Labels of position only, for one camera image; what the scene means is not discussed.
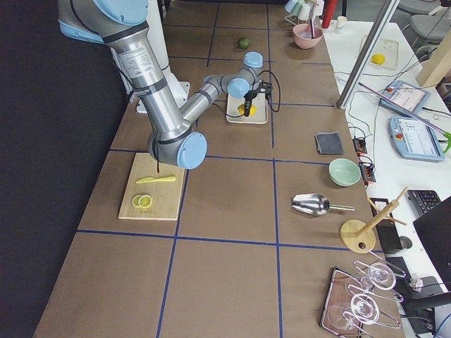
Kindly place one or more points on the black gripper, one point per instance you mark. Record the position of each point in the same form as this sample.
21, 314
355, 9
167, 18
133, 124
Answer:
249, 98

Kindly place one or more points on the yellow lemon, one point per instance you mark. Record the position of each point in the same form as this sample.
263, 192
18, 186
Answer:
246, 110

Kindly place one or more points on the green lime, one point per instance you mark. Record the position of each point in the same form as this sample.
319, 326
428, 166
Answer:
243, 43

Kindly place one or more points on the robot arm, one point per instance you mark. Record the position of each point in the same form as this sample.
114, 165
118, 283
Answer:
124, 27

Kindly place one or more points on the cream rabbit tray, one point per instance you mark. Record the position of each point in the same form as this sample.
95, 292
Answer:
259, 118

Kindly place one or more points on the lemon on side tray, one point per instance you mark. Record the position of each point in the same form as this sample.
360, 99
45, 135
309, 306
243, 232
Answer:
378, 59

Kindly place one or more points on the white side tray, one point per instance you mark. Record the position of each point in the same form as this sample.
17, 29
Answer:
389, 48

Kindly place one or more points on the glass rack tray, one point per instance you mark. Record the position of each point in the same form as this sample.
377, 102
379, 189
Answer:
350, 304

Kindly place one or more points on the pink bowl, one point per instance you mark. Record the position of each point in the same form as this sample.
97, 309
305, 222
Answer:
303, 38

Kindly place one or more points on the grey folded cloth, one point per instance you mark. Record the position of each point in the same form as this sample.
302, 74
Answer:
328, 143

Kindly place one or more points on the pastel cup rack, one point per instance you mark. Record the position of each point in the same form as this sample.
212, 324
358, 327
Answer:
303, 11

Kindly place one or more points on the mint green bowl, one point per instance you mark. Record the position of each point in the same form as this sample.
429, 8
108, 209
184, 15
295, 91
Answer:
344, 172

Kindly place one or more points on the silver metal scoop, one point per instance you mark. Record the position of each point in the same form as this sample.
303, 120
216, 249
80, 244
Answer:
316, 204

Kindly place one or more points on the yellow plastic knife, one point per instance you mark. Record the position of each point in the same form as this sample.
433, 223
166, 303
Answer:
150, 179

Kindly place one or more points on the bamboo cutting board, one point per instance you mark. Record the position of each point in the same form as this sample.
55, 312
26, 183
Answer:
165, 195

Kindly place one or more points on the lemon slice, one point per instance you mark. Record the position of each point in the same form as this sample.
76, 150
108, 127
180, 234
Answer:
144, 201
135, 200

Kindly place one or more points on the teach pendant tablet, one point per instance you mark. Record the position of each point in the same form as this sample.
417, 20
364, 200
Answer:
407, 95
414, 140

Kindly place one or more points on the wooden cup stand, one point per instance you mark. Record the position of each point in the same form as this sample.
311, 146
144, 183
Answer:
358, 236

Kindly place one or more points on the black handled tool in bowl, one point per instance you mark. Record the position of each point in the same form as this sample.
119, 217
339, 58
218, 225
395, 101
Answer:
312, 28

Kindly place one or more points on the aluminium frame post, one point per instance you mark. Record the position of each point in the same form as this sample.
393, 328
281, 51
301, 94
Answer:
379, 24

